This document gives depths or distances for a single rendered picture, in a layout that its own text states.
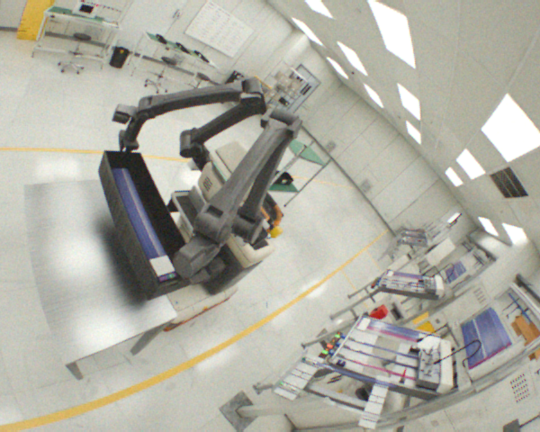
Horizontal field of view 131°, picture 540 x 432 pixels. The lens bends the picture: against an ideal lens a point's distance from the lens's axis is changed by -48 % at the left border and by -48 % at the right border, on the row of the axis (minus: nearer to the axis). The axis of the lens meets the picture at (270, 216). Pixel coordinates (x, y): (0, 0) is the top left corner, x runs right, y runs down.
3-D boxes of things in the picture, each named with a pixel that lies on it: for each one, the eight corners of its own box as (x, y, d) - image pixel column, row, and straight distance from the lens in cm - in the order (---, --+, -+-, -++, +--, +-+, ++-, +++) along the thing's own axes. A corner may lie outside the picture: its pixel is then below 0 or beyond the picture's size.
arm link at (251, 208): (307, 126, 83) (281, 116, 86) (301, 114, 70) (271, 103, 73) (256, 240, 87) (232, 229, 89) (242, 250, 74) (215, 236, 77)
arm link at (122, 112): (149, 116, 85) (153, 99, 91) (119, 106, 83) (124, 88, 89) (137, 136, 94) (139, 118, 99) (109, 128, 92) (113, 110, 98)
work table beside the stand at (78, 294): (94, 261, 184) (113, 178, 121) (138, 353, 166) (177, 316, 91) (38, 274, 179) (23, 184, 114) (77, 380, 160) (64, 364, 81)
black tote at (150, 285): (189, 285, 86) (203, 270, 77) (148, 301, 77) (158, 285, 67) (132, 171, 112) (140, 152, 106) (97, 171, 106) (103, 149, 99)
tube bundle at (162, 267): (174, 280, 83) (177, 275, 80) (157, 285, 79) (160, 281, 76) (125, 174, 107) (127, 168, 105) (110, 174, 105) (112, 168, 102)
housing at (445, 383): (430, 400, 158) (441, 382, 149) (433, 355, 196) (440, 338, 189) (442, 402, 160) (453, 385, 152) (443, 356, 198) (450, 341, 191)
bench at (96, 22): (37, 45, 559) (51, 4, 541) (103, 58, 559) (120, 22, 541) (29, 58, 488) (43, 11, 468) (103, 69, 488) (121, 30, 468)
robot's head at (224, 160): (238, 157, 109) (238, 134, 98) (265, 190, 100) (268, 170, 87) (211, 171, 106) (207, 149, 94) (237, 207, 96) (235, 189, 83)
